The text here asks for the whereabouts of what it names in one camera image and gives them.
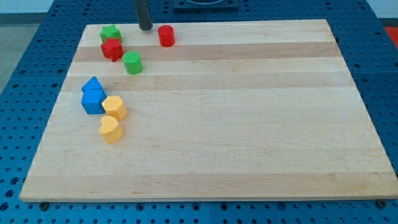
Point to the blue triangle block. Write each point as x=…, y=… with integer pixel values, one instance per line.
x=92, y=84

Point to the green cylinder block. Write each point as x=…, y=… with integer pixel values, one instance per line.
x=132, y=62

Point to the yellow heart block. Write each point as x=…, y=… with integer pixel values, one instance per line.
x=110, y=129

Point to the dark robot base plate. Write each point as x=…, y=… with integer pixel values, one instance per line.
x=205, y=4

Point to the blue cube block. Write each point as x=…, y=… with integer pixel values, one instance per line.
x=92, y=101

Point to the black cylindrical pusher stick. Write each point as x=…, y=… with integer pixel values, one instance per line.
x=143, y=14

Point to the red star block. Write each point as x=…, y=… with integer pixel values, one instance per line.
x=112, y=49

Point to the wooden board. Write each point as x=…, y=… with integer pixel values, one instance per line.
x=255, y=110

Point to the red cylinder block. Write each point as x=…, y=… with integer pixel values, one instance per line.
x=166, y=35

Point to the yellow hexagon block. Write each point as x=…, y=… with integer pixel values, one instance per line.
x=115, y=107

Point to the green star block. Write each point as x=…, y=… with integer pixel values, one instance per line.
x=110, y=32

